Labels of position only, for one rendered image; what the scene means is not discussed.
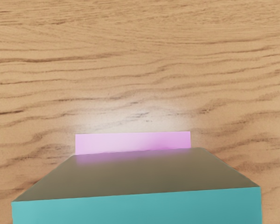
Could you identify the pink block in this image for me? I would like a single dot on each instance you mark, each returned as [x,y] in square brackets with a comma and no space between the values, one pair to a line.
[130,142]

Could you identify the teal block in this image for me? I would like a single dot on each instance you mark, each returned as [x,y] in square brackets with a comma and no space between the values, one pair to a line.
[135,186]

